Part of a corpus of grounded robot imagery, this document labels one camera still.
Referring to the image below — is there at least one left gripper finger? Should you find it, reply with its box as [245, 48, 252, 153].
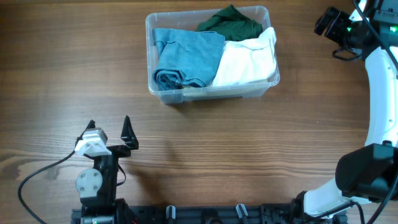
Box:
[121, 115, 139, 150]
[75, 120, 96, 146]

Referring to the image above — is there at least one white cloth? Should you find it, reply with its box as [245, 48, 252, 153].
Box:
[211, 27, 277, 87]

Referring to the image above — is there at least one blue cloth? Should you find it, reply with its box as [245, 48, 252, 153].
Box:
[152, 28, 225, 91]

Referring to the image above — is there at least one dark green cloth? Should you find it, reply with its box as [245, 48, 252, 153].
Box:
[196, 5, 263, 41]

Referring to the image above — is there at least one cream cloth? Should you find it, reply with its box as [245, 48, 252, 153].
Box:
[183, 80, 269, 97]

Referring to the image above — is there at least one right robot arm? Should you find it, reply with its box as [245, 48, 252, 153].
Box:
[280, 0, 397, 223]

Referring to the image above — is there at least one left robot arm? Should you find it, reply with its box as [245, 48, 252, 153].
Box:
[71, 116, 139, 224]

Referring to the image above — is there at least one clear plastic storage bin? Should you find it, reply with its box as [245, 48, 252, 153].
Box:
[146, 9, 280, 105]

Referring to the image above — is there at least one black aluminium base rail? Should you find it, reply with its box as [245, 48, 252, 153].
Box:
[70, 203, 347, 224]

